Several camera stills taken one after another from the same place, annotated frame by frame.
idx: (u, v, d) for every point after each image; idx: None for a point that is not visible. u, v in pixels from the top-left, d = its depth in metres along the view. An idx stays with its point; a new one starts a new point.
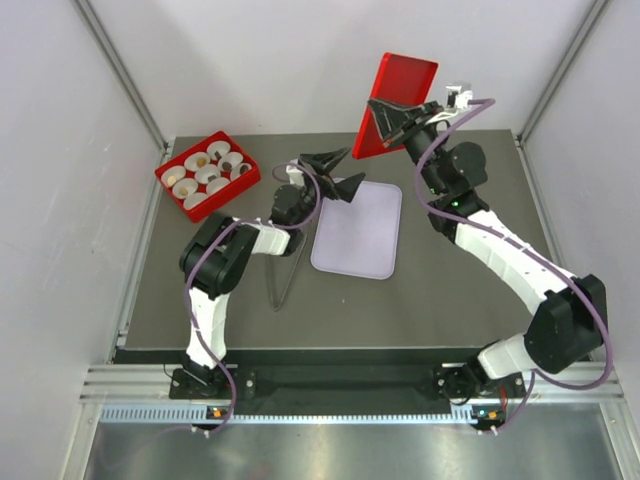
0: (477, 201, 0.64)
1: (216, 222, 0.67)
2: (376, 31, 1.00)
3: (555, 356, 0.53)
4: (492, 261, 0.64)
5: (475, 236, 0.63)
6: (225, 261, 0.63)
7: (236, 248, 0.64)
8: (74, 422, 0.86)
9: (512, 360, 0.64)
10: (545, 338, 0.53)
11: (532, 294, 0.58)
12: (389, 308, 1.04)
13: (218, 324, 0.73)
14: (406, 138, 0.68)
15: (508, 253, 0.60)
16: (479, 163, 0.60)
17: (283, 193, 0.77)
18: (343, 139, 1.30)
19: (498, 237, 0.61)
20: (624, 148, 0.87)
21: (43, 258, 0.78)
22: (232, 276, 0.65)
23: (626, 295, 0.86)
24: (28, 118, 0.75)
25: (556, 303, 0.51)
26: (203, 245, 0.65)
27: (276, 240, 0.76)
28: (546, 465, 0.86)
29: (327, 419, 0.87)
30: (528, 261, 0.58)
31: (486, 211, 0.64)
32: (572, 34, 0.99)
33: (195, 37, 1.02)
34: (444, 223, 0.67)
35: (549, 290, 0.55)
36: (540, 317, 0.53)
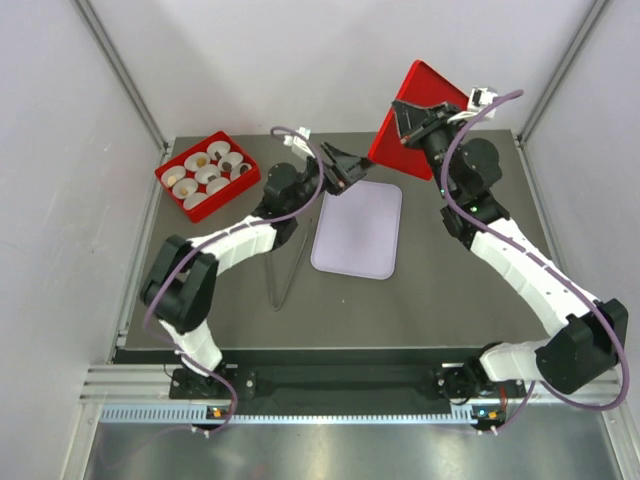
0: (496, 208, 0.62)
1: (170, 250, 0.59)
2: (376, 31, 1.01)
3: (569, 379, 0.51)
4: (510, 275, 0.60)
5: (493, 247, 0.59)
6: (185, 296, 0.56)
7: (194, 282, 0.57)
8: (74, 423, 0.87)
9: (517, 368, 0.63)
10: (560, 360, 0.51)
11: (551, 316, 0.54)
12: (389, 308, 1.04)
13: (205, 338, 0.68)
14: (422, 136, 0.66)
15: (530, 269, 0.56)
16: (493, 160, 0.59)
17: (279, 173, 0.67)
18: (343, 139, 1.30)
19: (519, 251, 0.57)
20: (624, 149, 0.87)
21: (43, 258, 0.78)
22: (197, 309, 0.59)
23: (626, 295, 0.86)
24: (29, 118, 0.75)
25: (577, 327, 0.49)
26: (161, 277, 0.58)
27: (257, 244, 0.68)
28: (546, 465, 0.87)
29: (328, 419, 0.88)
30: (550, 280, 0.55)
31: (507, 220, 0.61)
32: (572, 35, 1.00)
33: (196, 37, 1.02)
34: (461, 229, 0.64)
35: (571, 314, 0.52)
36: (557, 338, 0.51)
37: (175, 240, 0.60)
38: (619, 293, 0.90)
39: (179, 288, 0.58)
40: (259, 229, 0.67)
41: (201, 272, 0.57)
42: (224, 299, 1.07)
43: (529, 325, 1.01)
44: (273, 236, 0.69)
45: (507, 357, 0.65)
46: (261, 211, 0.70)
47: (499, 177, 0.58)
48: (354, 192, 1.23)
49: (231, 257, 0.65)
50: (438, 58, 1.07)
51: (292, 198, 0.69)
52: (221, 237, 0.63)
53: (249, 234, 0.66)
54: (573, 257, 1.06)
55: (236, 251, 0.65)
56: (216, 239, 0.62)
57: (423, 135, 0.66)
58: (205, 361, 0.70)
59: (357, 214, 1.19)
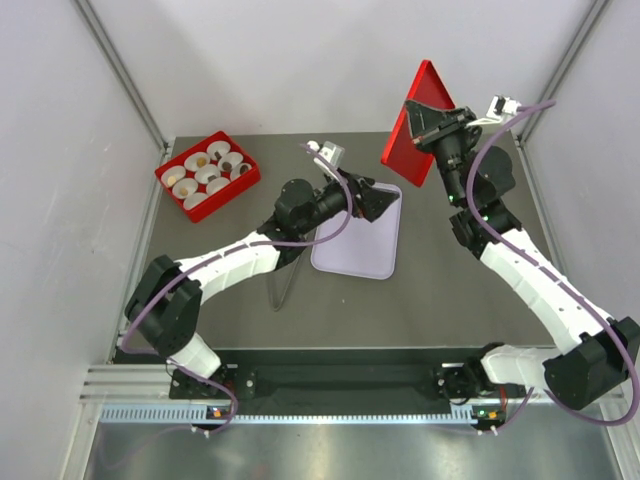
0: (507, 216, 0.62)
1: (157, 271, 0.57)
2: (376, 31, 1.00)
3: (577, 398, 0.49)
4: (521, 288, 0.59)
5: (505, 258, 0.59)
6: (163, 320, 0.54)
7: (174, 307, 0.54)
8: (74, 423, 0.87)
9: (521, 374, 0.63)
10: (570, 379, 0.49)
11: (563, 333, 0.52)
12: (389, 308, 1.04)
13: (200, 349, 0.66)
14: (437, 140, 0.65)
15: (542, 284, 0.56)
16: (505, 170, 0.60)
17: (293, 189, 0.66)
18: (343, 139, 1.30)
19: (531, 265, 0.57)
20: (624, 149, 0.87)
21: (43, 258, 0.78)
22: (177, 335, 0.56)
23: (628, 295, 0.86)
24: (28, 117, 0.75)
25: (590, 347, 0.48)
26: (145, 297, 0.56)
27: (256, 266, 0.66)
28: (546, 465, 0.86)
29: (327, 419, 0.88)
30: (563, 295, 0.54)
31: (518, 231, 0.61)
32: (573, 35, 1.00)
33: (196, 37, 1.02)
34: (471, 237, 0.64)
35: (585, 333, 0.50)
36: (568, 357, 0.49)
37: (162, 261, 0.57)
38: (619, 293, 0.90)
39: (161, 311, 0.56)
40: (260, 250, 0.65)
41: (182, 299, 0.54)
42: (224, 299, 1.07)
43: (529, 324, 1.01)
44: (274, 257, 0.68)
45: (511, 363, 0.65)
46: (271, 227, 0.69)
47: (512, 186, 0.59)
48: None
49: (225, 280, 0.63)
50: (438, 58, 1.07)
51: (306, 217, 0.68)
52: (214, 259, 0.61)
53: (246, 256, 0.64)
54: (573, 257, 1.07)
55: (233, 273, 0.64)
56: (208, 262, 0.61)
57: (438, 139, 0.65)
58: (201, 371, 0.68)
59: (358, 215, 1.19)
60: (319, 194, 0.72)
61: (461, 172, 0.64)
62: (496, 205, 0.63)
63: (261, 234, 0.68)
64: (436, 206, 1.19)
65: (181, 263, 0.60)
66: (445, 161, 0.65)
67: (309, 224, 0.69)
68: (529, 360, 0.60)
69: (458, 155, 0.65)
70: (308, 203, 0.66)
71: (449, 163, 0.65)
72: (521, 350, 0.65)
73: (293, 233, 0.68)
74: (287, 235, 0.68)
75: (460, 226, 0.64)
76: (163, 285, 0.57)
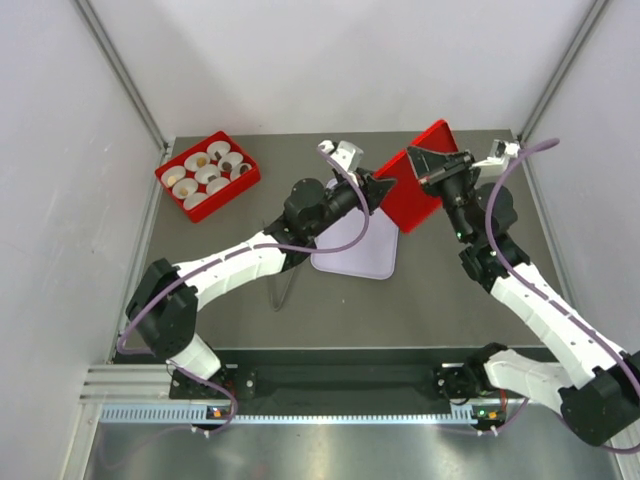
0: (518, 250, 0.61)
1: (155, 275, 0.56)
2: (376, 31, 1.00)
3: (595, 433, 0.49)
4: (532, 322, 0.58)
5: (515, 292, 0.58)
6: (162, 324, 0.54)
7: (171, 312, 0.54)
8: (74, 423, 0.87)
9: (528, 388, 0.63)
10: (586, 413, 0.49)
11: (577, 368, 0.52)
12: (390, 308, 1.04)
13: (200, 352, 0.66)
14: (442, 181, 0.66)
15: (553, 319, 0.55)
16: (507, 203, 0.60)
17: (306, 188, 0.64)
18: (343, 139, 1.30)
19: (542, 298, 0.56)
20: (624, 149, 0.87)
21: (43, 258, 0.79)
22: (174, 339, 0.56)
23: (628, 295, 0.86)
24: (28, 117, 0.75)
25: (605, 381, 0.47)
26: (144, 299, 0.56)
27: (260, 269, 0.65)
28: (547, 465, 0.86)
29: (327, 419, 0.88)
30: (575, 329, 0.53)
31: (527, 264, 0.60)
32: (573, 34, 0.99)
33: (196, 38, 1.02)
34: (481, 272, 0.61)
35: (598, 367, 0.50)
36: (582, 391, 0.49)
37: (160, 265, 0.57)
38: (619, 293, 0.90)
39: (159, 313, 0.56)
40: (264, 253, 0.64)
41: (179, 304, 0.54)
42: (224, 299, 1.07)
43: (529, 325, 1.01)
44: (281, 260, 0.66)
45: (518, 375, 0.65)
46: (279, 227, 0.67)
47: (515, 218, 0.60)
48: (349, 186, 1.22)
49: (226, 284, 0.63)
50: (438, 58, 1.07)
51: (317, 218, 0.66)
52: (214, 263, 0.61)
53: (248, 261, 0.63)
54: (572, 257, 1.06)
55: (233, 278, 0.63)
56: (208, 266, 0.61)
57: (443, 180, 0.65)
58: (199, 371, 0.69)
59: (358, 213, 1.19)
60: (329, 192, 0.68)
61: (466, 209, 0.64)
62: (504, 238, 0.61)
63: (267, 235, 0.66)
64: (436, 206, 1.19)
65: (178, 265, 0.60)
66: (452, 202, 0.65)
67: (322, 225, 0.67)
68: (539, 378, 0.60)
69: (463, 194, 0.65)
70: (319, 205, 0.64)
71: (455, 202, 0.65)
72: (529, 364, 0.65)
73: (301, 237, 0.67)
74: (295, 238, 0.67)
75: (469, 260, 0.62)
76: (162, 287, 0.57)
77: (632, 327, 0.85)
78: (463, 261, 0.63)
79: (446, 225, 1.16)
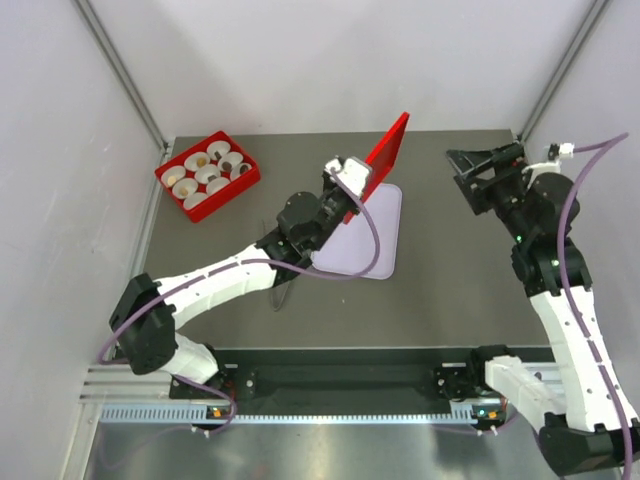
0: (581, 267, 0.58)
1: (135, 290, 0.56)
2: (376, 31, 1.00)
3: (565, 468, 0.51)
4: (558, 348, 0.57)
5: (556, 315, 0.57)
6: (139, 342, 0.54)
7: (148, 331, 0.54)
8: (74, 422, 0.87)
9: (519, 401, 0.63)
10: (564, 449, 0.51)
11: (578, 411, 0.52)
12: (389, 308, 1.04)
13: (188, 362, 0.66)
14: (492, 186, 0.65)
15: (582, 358, 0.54)
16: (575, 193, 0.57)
17: (300, 202, 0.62)
18: (343, 139, 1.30)
19: (582, 334, 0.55)
20: (623, 149, 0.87)
21: (43, 258, 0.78)
22: (152, 356, 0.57)
23: (628, 295, 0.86)
24: (27, 116, 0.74)
25: (600, 439, 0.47)
26: (125, 313, 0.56)
27: (248, 284, 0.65)
28: (547, 467, 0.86)
29: (327, 419, 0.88)
30: (598, 378, 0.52)
31: (585, 289, 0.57)
32: (572, 34, 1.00)
33: (196, 37, 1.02)
34: (531, 276, 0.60)
35: (601, 424, 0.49)
36: (572, 433, 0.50)
37: (142, 280, 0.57)
38: (617, 292, 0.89)
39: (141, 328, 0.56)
40: (251, 269, 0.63)
41: (157, 324, 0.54)
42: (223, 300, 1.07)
43: (529, 324, 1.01)
44: (271, 276, 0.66)
45: (512, 385, 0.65)
46: (273, 239, 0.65)
47: (579, 209, 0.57)
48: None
49: (210, 299, 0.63)
50: (437, 58, 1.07)
51: (315, 232, 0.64)
52: (199, 280, 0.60)
53: (234, 278, 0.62)
54: None
55: (217, 293, 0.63)
56: (190, 283, 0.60)
57: (493, 185, 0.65)
58: (194, 374, 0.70)
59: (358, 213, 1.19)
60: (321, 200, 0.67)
61: (523, 211, 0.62)
62: (571, 247, 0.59)
63: (260, 248, 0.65)
64: (436, 206, 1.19)
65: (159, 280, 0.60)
66: (507, 204, 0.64)
67: (320, 239, 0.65)
68: (532, 396, 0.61)
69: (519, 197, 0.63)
70: (313, 220, 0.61)
71: (510, 204, 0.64)
72: (525, 375, 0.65)
73: (295, 254, 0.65)
74: (289, 253, 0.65)
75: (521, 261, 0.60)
76: (142, 302, 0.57)
77: (631, 326, 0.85)
78: (516, 265, 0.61)
79: (445, 225, 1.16)
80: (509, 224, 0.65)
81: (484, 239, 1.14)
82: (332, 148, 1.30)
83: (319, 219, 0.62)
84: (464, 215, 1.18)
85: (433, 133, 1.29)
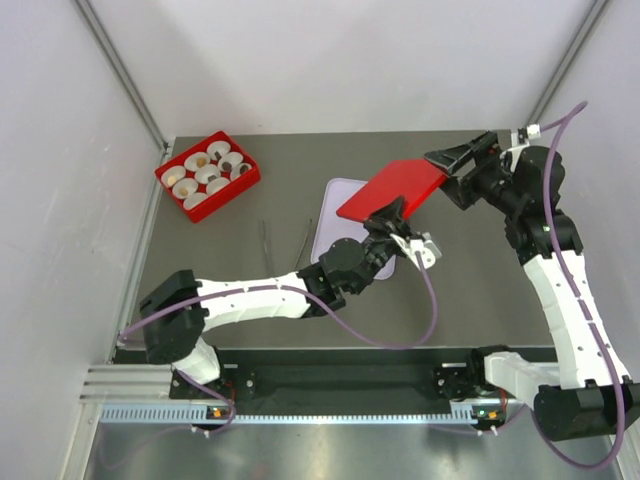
0: (571, 236, 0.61)
1: (176, 284, 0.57)
2: (376, 31, 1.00)
3: (556, 430, 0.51)
4: (551, 311, 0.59)
5: (548, 277, 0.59)
6: (162, 335, 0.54)
7: (173, 328, 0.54)
8: (74, 422, 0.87)
9: (515, 384, 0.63)
10: (556, 412, 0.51)
11: (569, 369, 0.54)
12: (390, 307, 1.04)
13: (195, 364, 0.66)
14: (477, 175, 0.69)
15: (572, 318, 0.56)
16: (557, 163, 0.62)
17: (345, 247, 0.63)
18: (342, 140, 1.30)
19: (573, 293, 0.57)
20: (625, 149, 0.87)
21: (43, 258, 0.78)
22: (171, 350, 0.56)
23: (628, 295, 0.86)
24: (28, 116, 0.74)
25: (590, 394, 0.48)
26: (159, 302, 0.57)
27: (279, 310, 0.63)
28: (547, 467, 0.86)
29: (328, 419, 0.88)
30: (589, 336, 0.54)
31: (576, 253, 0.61)
32: (572, 34, 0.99)
33: (196, 37, 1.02)
34: (523, 243, 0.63)
35: (592, 379, 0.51)
36: (563, 392, 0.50)
37: (185, 276, 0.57)
38: (618, 292, 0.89)
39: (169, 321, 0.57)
40: (288, 296, 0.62)
41: (185, 324, 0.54)
42: None
43: (530, 324, 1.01)
44: (302, 307, 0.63)
45: (510, 371, 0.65)
46: (313, 273, 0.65)
47: (563, 176, 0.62)
48: (349, 187, 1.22)
49: (240, 313, 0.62)
50: (438, 58, 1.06)
51: (356, 278, 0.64)
52: (237, 292, 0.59)
53: (270, 300, 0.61)
54: None
55: (249, 310, 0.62)
56: (229, 293, 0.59)
57: (477, 174, 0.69)
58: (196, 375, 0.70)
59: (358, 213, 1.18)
60: (367, 243, 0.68)
61: (512, 188, 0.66)
62: (559, 217, 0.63)
63: (299, 278, 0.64)
64: (435, 206, 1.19)
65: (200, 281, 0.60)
66: (493, 189, 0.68)
67: (361, 283, 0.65)
68: (528, 375, 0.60)
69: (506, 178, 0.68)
70: (353, 266, 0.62)
71: (497, 188, 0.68)
72: (523, 365, 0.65)
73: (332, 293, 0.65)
74: (326, 289, 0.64)
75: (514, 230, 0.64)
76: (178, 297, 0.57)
77: (631, 326, 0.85)
78: (511, 238, 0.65)
79: (446, 225, 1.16)
80: (500, 206, 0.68)
81: (484, 239, 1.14)
82: (332, 148, 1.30)
83: (360, 269, 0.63)
84: (465, 215, 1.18)
85: (433, 133, 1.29)
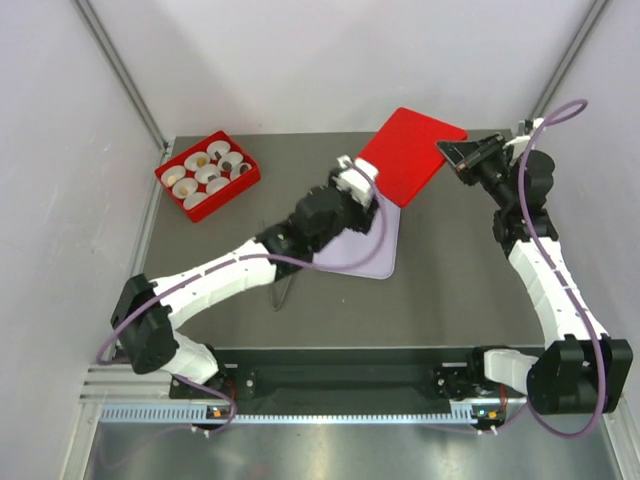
0: (548, 226, 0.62)
1: (132, 290, 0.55)
2: (376, 31, 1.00)
3: (545, 399, 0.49)
4: (533, 288, 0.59)
5: (526, 257, 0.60)
6: (136, 342, 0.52)
7: (142, 332, 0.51)
8: (74, 422, 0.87)
9: (513, 375, 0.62)
10: (544, 379, 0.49)
11: (553, 334, 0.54)
12: (390, 306, 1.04)
13: (186, 363, 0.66)
14: (479, 163, 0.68)
15: (551, 287, 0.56)
16: (547, 170, 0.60)
17: (322, 194, 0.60)
18: (342, 139, 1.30)
19: (549, 266, 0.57)
20: (624, 148, 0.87)
21: (43, 258, 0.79)
22: (152, 355, 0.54)
23: (627, 294, 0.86)
24: (28, 116, 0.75)
25: (572, 346, 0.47)
26: (124, 313, 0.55)
27: (248, 281, 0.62)
28: (546, 466, 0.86)
29: (328, 419, 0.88)
30: (568, 301, 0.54)
31: (553, 240, 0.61)
32: (572, 34, 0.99)
33: (197, 38, 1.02)
34: (505, 236, 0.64)
35: (571, 336, 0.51)
36: (547, 355, 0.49)
37: (138, 280, 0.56)
38: (618, 291, 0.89)
39: None
40: (250, 266, 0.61)
41: (150, 325, 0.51)
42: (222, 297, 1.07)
43: (530, 324, 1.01)
44: (272, 271, 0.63)
45: (508, 361, 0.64)
46: (275, 232, 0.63)
47: (551, 184, 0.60)
48: None
49: (208, 298, 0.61)
50: (438, 57, 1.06)
51: (326, 229, 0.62)
52: (194, 279, 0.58)
53: (234, 275, 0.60)
54: (572, 255, 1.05)
55: (215, 292, 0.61)
56: (187, 283, 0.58)
57: (479, 162, 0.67)
58: (193, 374, 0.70)
59: None
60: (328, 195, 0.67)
61: (508, 184, 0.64)
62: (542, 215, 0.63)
63: (258, 244, 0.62)
64: (435, 206, 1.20)
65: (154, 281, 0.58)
66: (493, 180, 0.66)
67: (326, 237, 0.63)
68: (523, 362, 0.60)
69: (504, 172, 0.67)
70: (333, 209, 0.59)
71: (496, 179, 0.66)
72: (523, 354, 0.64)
73: (299, 248, 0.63)
74: (290, 246, 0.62)
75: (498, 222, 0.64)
76: (140, 303, 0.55)
77: (631, 325, 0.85)
78: (494, 225, 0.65)
79: (446, 225, 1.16)
80: (496, 197, 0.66)
81: (484, 238, 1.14)
82: (333, 147, 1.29)
83: (338, 213, 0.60)
84: (465, 216, 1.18)
85: None
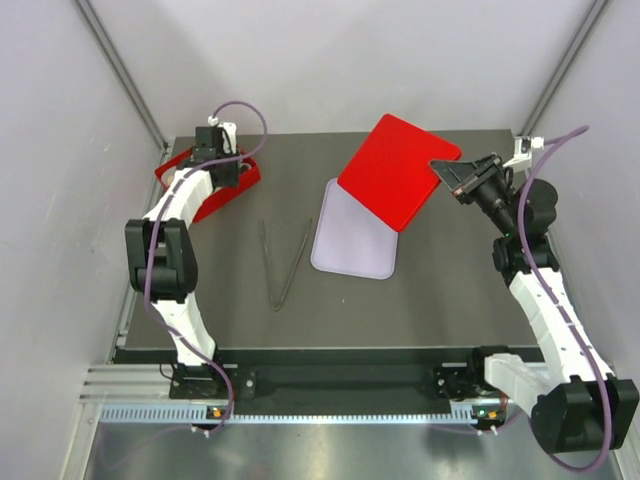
0: (549, 254, 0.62)
1: (136, 236, 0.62)
2: (376, 30, 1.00)
3: (551, 438, 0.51)
4: (536, 321, 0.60)
5: (529, 290, 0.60)
6: (174, 264, 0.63)
7: (175, 249, 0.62)
8: (74, 422, 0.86)
9: (514, 389, 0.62)
10: (551, 418, 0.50)
11: (557, 371, 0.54)
12: (390, 307, 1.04)
13: (198, 320, 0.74)
14: (477, 187, 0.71)
15: (554, 321, 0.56)
16: (550, 201, 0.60)
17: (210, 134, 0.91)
18: (342, 140, 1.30)
19: (552, 302, 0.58)
20: (623, 148, 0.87)
21: (43, 258, 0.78)
22: (189, 269, 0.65)
23: (626, 294, 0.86)
24: (28, 116, 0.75)
25: (577, 389, 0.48)
26: (142, 261, 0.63)
27: (198, 191, 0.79)
28: (546, 466, 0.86)
29: (328, 419, 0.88)
30: (571, 339, 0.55)
31: (554, 270, 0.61)
32: (573, 34, 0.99)
33: (196, 37, 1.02)
34: (506, 265, 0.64)
35: (577, 376, 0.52)
36: (553, 395, 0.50)
37: (132, 225, 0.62)
38: (618, 292, 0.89)
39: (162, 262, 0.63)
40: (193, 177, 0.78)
41: (176, 237, 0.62)
42: (221, 298, 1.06)
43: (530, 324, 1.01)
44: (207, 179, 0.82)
45: (510, 375, 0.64)
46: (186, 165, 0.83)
47: (554, 216, 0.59)
48: None
49: (186, 210, 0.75)
50: (438, 57, 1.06)
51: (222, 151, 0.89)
52: (170, 199, 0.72)
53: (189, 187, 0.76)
54: (571, 256, 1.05)
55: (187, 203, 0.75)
56: (169, 203, 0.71)
57: (477, 187, 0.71)
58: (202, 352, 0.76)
59: (358, 216, 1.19)
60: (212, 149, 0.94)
61: (507, 209, 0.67)
62: (542, 243, 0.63)
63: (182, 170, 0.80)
64: (435, 207, 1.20)
65: (143, 219, 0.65)
66: (493, 204, 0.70)
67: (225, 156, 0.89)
68: (527, 382, 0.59)
69: (502, 197, 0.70)
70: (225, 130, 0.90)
71: (495, 204, 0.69)
72: (523, 369, 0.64)
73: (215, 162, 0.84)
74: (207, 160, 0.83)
75: (499, 249, 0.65)
76: (148, 242, 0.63)
77: (631, 326, 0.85)
78: (493, 252, 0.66)
79: (447, 225, 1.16)
80: (496, 221, 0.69)
81: (484, 239, 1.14)
82: (333, 148, 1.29)
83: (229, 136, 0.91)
84: (465, 217, 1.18)
85: (434, 133, 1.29)
